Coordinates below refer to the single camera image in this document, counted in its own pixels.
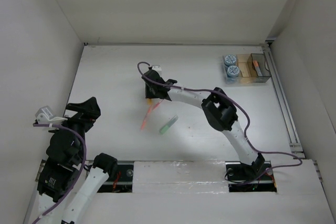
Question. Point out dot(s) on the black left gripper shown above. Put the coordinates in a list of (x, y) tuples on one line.
[(90, 107)]

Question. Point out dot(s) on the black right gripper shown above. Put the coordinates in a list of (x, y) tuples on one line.
[(149, 94)]

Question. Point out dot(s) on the green highlighter marker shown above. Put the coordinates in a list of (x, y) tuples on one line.
[(167, 125)]

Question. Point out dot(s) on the grey marker orange cap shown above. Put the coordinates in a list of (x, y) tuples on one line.
[(257, 68)]

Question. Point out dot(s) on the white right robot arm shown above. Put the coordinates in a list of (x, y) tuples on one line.
[(219, 110)]

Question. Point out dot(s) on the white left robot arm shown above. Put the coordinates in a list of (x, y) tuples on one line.
[(66, 185)]

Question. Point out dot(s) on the red thin pen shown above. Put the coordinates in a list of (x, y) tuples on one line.
[(156, 105)]

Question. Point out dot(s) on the orange thin pen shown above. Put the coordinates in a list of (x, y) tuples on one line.
[(146, 117)]

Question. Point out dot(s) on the clear plastic container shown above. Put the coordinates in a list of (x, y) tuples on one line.
[(230, 81)]

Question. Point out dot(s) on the white foam front board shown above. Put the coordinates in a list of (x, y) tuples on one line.
[(180, 177)]

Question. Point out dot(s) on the amber plastic container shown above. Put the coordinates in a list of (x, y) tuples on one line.
[(248, 74)]

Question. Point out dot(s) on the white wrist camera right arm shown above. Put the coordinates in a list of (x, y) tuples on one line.
[(156, 68)]

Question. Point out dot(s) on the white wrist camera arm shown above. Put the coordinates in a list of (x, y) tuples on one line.
[(156, 68), (46, 117)]

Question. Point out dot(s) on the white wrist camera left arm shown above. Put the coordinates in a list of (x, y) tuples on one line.
[(46, 117)]

